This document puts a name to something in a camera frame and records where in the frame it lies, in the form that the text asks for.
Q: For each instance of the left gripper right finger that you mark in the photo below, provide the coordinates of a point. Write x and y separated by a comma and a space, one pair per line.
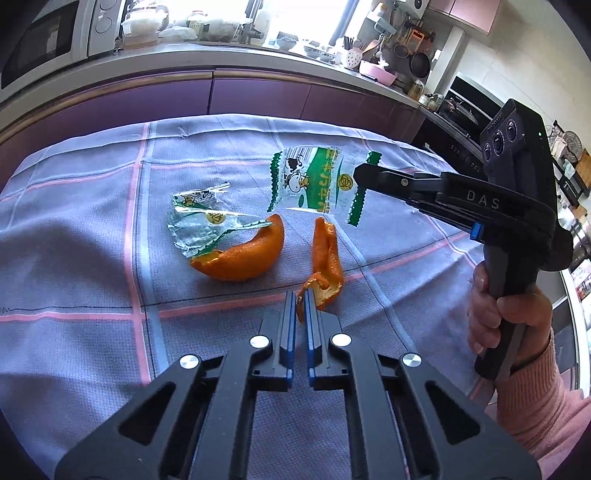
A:
327, 348

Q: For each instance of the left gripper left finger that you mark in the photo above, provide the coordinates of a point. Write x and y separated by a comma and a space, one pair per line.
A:
273, 361

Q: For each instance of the small orange peel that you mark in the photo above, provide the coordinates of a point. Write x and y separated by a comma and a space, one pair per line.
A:
326, 279

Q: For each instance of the large orange peel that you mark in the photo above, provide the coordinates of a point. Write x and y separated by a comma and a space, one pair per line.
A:
245, 261

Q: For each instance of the clear candy wrapper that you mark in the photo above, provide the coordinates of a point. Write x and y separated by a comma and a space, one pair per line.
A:
200, 218

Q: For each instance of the green white candy wrapper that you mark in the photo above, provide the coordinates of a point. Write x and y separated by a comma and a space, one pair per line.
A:
319, 179

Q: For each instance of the pink sleeve right forearm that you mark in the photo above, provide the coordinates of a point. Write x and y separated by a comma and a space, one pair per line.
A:
545, 418

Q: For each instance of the grey kitchen countertop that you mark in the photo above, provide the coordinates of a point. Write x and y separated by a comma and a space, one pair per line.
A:
120, 70

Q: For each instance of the purple kitchen cabinets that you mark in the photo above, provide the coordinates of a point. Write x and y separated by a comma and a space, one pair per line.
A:
369, 106

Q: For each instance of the right hand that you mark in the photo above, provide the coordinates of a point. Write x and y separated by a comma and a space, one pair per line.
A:
485, 314

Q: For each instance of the black oven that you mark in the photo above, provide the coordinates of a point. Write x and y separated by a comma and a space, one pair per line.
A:
457, 124

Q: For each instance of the white microwave oven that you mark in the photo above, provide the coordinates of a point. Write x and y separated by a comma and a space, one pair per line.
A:
64, 33

